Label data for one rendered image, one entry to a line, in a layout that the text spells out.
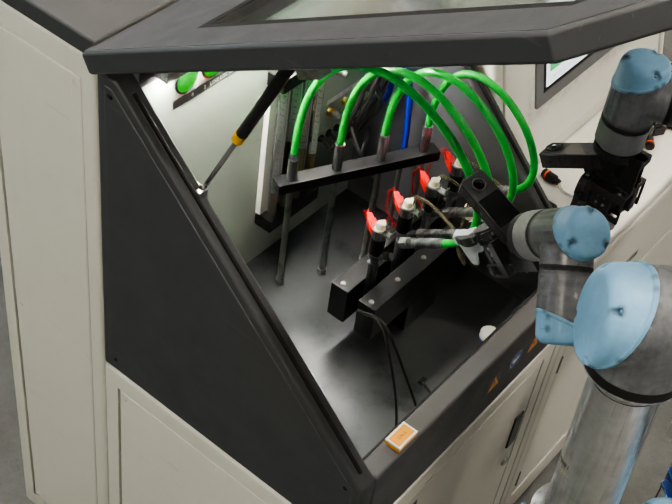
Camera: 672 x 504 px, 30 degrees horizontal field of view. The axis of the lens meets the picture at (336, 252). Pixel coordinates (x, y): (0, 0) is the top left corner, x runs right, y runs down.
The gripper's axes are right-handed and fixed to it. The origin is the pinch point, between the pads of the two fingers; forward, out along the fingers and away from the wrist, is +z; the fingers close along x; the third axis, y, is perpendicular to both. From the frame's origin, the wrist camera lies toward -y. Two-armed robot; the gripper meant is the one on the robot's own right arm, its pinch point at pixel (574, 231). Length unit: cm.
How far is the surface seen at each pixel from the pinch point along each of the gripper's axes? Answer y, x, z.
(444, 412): -3.2, -23.9, 28.1
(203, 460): -36, -47, 50
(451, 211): -24.1, 3.5, 13.9
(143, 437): -51, -47, 57
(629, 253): -3, 47, 40
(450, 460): -3, -16, 50
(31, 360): -82, -47, 61
